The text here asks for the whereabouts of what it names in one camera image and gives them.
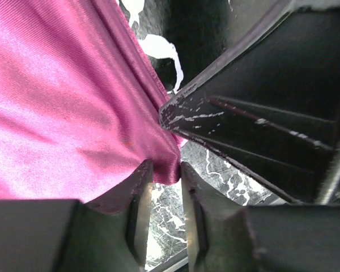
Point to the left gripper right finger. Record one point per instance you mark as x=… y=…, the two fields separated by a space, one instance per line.
x=225 y=236

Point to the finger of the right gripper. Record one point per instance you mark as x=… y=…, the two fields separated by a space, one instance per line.
x=286 y=69
x=281 y=135

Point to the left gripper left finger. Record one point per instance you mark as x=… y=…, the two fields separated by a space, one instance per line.
x=108 y=233

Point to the purple satin napkin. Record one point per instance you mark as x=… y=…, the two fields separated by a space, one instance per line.
x=79 y=102

